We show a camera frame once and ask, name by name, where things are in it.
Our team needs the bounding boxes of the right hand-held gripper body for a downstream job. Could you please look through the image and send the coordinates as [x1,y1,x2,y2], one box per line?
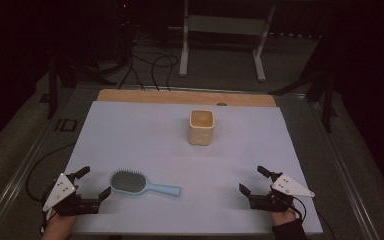
[248,171,316,213]

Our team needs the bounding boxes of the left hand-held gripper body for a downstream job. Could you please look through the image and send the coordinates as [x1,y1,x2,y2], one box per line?
[42,172,102,217]

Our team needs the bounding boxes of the light blue hairbrush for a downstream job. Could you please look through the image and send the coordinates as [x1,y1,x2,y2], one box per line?
[109,169,182,198]

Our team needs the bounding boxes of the beige square cup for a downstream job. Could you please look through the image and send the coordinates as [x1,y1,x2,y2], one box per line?
[188,109,216,147]

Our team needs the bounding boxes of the person's left hand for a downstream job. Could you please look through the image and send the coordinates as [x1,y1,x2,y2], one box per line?
[41,213,80,240]

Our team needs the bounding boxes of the person's right hand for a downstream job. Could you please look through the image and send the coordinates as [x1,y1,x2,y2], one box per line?
[269,207,298,228]

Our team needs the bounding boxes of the light blue table mat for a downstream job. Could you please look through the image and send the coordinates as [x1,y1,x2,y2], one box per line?
[63,100,324,236]

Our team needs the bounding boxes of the black tripod stand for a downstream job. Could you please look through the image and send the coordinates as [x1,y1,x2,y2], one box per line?
[268,33,340,134]
[45,54,118,120]

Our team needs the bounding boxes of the wooden table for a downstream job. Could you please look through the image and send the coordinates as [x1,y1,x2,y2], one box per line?
[96,88,277,108]

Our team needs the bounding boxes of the white metal stand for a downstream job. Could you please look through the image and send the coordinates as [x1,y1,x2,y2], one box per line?
[178,0,278,83]

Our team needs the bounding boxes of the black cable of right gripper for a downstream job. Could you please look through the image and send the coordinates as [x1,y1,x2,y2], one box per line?
[291,195,338,240]

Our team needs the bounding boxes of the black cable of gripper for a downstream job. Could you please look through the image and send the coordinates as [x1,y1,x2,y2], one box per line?
[291,195,338,240]
[25,141,78,203]

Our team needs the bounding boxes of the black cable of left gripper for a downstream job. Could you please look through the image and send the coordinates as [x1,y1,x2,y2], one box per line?
[25,141,78,203]

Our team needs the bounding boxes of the black rectangular floor bracket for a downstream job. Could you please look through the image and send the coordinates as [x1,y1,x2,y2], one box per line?
[54,118,79,132]

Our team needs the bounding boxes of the metal floor rail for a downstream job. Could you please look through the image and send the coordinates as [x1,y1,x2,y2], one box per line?
[0,87,81,240]
[304,94,381,240]

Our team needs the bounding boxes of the black floor cables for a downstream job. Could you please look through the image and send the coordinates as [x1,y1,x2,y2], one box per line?
[117,31,181,92]

